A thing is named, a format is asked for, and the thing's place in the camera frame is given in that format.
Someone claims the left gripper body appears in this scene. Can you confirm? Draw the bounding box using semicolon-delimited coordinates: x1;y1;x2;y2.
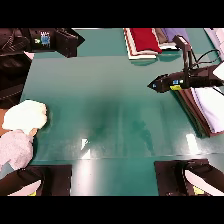
28;27;58;53

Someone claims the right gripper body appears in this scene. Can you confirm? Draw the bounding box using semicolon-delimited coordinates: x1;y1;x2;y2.
159;73;192;94

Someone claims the white cloth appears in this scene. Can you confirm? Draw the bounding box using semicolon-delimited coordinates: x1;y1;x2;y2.
2;99;48;135

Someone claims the person's hand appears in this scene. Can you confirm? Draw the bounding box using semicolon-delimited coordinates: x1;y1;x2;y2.
27;127;39;138

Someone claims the brown garment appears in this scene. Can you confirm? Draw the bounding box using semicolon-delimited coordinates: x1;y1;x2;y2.
172;87;215;139

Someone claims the white garment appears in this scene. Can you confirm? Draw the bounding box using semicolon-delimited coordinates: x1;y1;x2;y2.
123;27;158;61

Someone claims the pale lilac garment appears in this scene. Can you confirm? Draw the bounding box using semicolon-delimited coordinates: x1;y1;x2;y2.
190;86;224;135

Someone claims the black garment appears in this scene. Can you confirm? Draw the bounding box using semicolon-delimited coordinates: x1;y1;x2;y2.
0;52;33;110

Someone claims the grey garment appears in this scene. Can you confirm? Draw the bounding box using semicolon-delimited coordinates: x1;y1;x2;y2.
153;27;170;46

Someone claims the purple garment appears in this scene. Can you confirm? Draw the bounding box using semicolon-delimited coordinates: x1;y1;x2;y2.
163;27;192;46

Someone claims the red garment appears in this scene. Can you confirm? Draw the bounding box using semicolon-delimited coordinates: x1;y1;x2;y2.
129;27;163;55

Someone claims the pale pink garment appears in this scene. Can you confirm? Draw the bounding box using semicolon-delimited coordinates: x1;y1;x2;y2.
203;27;224;63

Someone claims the black cable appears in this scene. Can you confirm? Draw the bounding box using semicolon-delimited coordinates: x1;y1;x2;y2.
191;48;223;70

